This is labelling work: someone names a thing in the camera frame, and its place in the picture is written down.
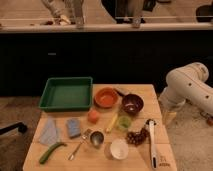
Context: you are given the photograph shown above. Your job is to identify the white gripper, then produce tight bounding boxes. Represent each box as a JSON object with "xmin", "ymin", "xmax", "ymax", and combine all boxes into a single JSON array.
[{"xmin": 158, "ymin": 91, "xmax": 186, "ymax": 125}]

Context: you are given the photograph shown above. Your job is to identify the dark brown bowl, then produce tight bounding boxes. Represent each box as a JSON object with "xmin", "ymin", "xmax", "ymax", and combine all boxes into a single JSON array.
[{"xmin": 121, "ymin": 94, "xmax": 144, "ymax": 116}]

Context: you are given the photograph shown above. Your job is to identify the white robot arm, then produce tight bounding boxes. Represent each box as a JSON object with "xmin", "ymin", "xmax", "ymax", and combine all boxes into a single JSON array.
[{"xmin": 159, "ymin": 62, "xmax": 213, "ymax": 125}]

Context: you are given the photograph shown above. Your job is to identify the bunch of dark grapes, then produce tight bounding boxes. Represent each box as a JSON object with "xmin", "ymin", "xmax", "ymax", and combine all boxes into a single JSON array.
[{"xmin": 126, "ymin": 128, "xmax": 149, "ymax": 146}]

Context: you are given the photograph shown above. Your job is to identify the green plastic cup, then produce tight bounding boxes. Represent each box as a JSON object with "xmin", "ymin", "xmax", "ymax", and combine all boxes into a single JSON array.
[{"xmin": 117, "ymin": 116, "xmax": 131, "ymax": 131}]

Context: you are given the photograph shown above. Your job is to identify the white cup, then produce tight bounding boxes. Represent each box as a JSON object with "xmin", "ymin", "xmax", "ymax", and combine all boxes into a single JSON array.
[{"xmin": 105, "ymin": 139, "xmax": 129, "ymax": 160}]

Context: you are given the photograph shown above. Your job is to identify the orange bowl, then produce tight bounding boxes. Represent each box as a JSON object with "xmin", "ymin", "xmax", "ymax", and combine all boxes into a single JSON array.
[{"xmin": 94, "ymin": 87, "xmax": 118, "ymax": 108}]

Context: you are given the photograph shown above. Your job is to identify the metal measuring cup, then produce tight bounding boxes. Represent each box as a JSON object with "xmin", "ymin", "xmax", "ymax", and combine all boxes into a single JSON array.
[{"xmin": 89, "ymin": 131, "xmax": 104, "ymax": 148}]

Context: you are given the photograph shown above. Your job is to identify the orange fruit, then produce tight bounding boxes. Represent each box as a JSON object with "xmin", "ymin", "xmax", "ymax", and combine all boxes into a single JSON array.
[{"xmin": 88, "ymin": 109, "xmax": 100, "ymax": 124}]

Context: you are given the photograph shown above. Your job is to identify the metal spoon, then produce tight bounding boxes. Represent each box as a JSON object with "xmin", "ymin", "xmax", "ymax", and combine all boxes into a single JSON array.
[{"xmin": 68, "ymin": 134, "xmax": 89, "ymax": 161}]

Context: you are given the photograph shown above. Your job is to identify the blue sponge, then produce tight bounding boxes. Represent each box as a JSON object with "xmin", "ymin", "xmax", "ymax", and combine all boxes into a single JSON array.
[{"xmin": 67, "ymin": 119, "xmax": 81, "ymax": 138}]

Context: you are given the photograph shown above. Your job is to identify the green plastic tray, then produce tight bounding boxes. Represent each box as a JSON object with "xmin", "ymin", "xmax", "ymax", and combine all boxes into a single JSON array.
[{"xmin": 39, "ymin": 77, "xmax": 93, "ymax": 112}]

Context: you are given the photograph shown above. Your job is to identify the light blue cloth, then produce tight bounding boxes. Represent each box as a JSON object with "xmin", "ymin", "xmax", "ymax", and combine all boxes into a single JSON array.
[{"xmin": 39, "ymin": 118, "xmax": 60, "ymax": 146}]

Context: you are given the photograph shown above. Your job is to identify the green cucumber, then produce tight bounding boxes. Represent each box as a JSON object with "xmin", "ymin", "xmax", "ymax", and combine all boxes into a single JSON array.
[{"xmin": 39, "ymin": 142, "xmax": 67, "ymax": 164}]

